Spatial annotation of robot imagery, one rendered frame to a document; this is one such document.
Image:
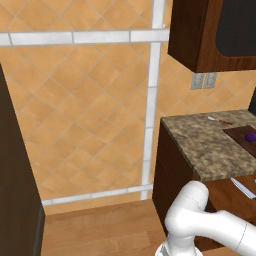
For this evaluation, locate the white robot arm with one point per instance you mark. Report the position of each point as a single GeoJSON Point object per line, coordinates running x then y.
{"type": "Point", "coordinates": [200, 223]}

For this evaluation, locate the grey wall socket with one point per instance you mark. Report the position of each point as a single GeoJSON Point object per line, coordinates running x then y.
{"type": "Point", "coordinates": [197, 81]}
{"type": "Point", "coordinates": [210, 80]}

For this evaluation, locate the dark appliance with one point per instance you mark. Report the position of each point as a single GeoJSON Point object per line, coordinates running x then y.
{"type": "Point", "coordinates": [253, 106]}

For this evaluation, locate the dark wood wall cupboard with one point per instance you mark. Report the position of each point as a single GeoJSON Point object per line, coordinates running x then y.
{"type": "Point", "coordinates": [203, 33]}

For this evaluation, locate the dark wood cutting board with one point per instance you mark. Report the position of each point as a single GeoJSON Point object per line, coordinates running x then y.
{"type": "Point", "coordinates": [245, 135]}

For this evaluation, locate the dark tall cabinet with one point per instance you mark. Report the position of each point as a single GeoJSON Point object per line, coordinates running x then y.
{"type": "Point", "coordinates": [16, 183]}

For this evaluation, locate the purple eggplant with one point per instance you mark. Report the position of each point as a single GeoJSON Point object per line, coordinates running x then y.
{"type": "Point", "coordinates": [250, 136]}

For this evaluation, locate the dark wood base cabinet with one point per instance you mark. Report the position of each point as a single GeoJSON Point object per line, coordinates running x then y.
{"type": "Point", "coordinates": [173, 173]}

